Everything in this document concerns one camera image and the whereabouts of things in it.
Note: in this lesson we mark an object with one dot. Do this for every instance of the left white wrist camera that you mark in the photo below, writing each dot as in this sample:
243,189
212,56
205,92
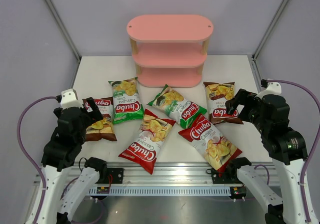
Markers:
69,99

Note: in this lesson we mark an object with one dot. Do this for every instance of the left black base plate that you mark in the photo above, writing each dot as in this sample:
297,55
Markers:
111,175

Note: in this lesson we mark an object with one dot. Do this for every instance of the brown chuba chips bag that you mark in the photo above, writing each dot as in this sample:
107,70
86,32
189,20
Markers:
217,94
103,129

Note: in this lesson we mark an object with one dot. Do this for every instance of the white slotted cable duct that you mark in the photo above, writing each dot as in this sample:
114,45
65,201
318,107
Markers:
160,191

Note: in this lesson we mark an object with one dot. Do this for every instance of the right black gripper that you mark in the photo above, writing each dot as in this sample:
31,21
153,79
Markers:
242,95

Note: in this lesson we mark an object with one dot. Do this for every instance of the red Chuba chips bag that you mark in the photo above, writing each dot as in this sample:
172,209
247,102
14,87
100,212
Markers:
147,144
211,143

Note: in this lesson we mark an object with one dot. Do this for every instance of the pink three-tier shelf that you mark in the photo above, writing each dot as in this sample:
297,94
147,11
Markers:
169,48

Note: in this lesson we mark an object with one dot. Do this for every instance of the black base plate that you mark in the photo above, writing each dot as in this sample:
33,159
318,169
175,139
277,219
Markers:
223,178
111,175

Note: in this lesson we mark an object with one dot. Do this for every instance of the aluminium mounting rail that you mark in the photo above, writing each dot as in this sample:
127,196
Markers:
172,174

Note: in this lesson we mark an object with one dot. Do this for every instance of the green Chuba chips bag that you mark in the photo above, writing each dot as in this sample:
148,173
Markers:
176,107
126,101

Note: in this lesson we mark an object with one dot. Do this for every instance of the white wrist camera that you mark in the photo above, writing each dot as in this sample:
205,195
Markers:
69,99
270,87

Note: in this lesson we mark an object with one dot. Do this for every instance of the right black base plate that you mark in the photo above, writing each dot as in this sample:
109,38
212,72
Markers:
223,178

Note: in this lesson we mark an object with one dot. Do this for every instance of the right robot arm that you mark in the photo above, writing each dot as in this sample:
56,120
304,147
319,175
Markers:
287,149

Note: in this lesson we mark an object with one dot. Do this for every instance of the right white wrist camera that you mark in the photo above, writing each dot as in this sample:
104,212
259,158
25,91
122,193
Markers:
270,87

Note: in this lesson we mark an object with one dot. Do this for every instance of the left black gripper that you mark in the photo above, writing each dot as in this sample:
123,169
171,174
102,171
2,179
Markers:
96,114

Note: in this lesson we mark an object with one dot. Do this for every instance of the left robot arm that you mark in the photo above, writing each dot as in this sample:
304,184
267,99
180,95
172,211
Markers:
52,205

